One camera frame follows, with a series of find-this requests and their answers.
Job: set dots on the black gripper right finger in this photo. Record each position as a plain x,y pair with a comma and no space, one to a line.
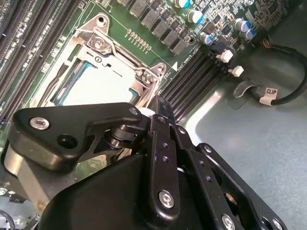
205,170

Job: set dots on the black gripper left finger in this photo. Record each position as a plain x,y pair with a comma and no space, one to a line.
72,119

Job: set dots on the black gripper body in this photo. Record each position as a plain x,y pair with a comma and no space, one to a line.
108,196

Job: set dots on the metal socket cover frame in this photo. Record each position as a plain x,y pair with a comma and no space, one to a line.
102,61

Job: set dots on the silver CPU green substrate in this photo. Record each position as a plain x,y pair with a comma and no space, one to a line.
96,83

